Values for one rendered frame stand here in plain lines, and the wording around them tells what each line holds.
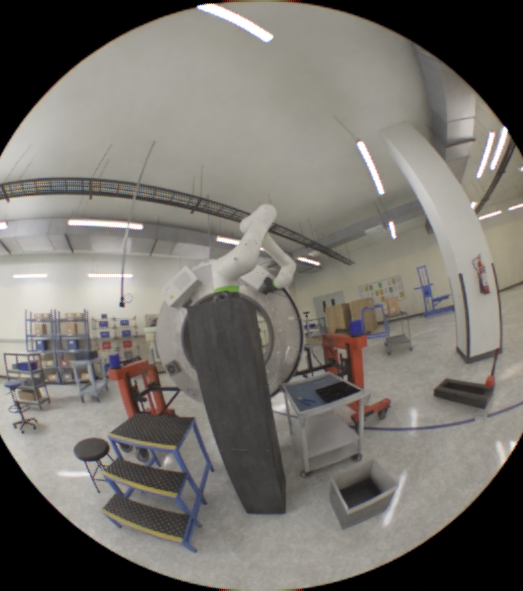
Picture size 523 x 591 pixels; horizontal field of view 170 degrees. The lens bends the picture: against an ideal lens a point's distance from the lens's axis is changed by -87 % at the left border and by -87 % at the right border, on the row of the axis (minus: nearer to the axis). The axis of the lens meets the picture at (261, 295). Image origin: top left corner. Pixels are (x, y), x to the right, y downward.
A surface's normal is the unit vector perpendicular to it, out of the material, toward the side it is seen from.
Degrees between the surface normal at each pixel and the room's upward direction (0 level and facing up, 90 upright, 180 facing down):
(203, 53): 180
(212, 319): 90
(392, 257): 90
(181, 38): 180
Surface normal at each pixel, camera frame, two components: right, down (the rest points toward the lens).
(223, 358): -0.11, -0.14
